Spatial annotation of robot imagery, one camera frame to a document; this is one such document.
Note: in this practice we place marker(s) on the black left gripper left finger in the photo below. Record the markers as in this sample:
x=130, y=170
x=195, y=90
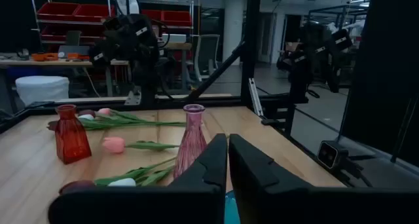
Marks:
x=196, y=201

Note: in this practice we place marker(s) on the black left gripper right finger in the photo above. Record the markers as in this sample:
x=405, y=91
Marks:
x=278, y=204

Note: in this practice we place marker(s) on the pink artificial tulip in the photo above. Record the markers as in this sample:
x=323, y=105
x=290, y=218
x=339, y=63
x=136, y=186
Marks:
x=114, y=144
x=104, y=111

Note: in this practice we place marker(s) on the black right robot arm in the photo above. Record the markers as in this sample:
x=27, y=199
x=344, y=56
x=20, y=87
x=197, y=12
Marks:
x=137, y=50

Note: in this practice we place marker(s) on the background black robot arm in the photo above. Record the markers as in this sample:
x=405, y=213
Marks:
x=298, y=70

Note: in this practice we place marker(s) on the teal glass vase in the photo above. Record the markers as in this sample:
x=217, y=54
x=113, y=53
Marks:
x=231, y=207

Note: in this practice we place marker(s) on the pink glass vase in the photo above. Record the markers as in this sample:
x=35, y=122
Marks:
x=191, y=142

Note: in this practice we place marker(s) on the red glass vase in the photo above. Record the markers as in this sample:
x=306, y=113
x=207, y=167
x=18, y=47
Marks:
x=72, y=142

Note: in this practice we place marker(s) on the grey office chair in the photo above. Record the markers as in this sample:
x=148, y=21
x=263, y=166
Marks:
x=206, y=52

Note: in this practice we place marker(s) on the small wooden desk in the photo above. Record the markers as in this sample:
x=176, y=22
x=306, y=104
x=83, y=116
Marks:
x=178, y=46

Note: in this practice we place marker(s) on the black partition panel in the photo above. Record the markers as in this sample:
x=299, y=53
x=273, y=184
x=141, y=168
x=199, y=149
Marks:
x=386, y=70

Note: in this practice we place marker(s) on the red plastic storage bin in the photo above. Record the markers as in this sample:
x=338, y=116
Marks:
x=55, y=32
x=176, y=17
x=57, y=10
x=91, y=11
x=152, y=14

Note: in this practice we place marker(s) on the orange tool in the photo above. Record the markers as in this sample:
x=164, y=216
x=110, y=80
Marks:
x=77, y=56
x=44, y=57

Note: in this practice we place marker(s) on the white covered bin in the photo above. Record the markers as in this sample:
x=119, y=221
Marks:
x=42, y=89

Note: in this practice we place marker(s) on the long wooden desk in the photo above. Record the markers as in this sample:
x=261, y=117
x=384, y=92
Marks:
x=49, y=63

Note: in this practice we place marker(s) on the small black camera box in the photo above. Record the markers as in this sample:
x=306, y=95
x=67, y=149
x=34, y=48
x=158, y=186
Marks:
x=329, y=154

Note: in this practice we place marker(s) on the silver aluminium bracket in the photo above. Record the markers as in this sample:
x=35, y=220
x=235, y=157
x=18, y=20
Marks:
x=255, y=98

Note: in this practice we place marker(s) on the black aluminium table frame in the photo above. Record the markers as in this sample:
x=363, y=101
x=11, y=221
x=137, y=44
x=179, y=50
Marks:
x=250, y=53

